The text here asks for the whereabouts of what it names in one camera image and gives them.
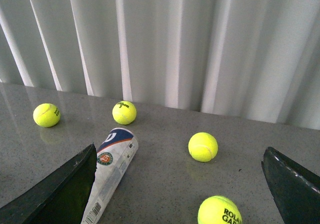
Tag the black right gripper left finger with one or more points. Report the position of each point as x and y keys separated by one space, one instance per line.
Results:
x=60 y=198

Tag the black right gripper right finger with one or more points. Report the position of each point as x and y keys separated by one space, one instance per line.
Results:
x=295 y=189

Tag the far left tennis ball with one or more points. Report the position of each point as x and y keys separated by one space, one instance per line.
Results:
x=46 y=115

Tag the clear Wilson tennis ball can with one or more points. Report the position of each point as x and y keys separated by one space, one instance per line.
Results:
x=113 y=158

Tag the plain yellow tennis ball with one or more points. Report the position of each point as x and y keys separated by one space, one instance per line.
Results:
x=203 y=147

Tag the white pleated curtain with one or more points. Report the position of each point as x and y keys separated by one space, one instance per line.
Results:
x=256 y=59

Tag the Roland Garros tennis ball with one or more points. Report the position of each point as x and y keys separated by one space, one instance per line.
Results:
x=218 y=210

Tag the Wilson 3 tennis ball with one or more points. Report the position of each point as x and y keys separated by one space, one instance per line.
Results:
x=124 y=112

